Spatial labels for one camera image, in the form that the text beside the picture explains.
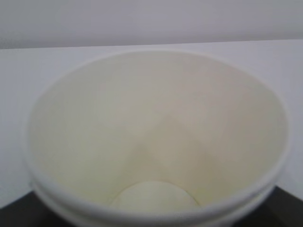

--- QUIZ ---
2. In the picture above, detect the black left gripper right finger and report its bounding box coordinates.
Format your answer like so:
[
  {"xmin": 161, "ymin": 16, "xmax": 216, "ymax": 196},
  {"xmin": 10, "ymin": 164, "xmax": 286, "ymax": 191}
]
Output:
[{"xmin": 236, "ymin": 187, "xmax": 303, "ymax": 227}]

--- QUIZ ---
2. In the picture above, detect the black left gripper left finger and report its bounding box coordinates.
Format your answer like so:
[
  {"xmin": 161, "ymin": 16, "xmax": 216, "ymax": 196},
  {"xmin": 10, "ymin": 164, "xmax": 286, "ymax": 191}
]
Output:
[{"xmin": 0, "ymin": 192, "xmax": 62, "ymax": 227}]

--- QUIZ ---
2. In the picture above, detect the white paper cup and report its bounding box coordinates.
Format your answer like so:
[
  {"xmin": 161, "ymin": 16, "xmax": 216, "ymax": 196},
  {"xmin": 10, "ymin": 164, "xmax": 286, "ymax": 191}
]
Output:
[{"xmin": 22, "ymin": 50, "xmax": 291, "ymax": 227}]

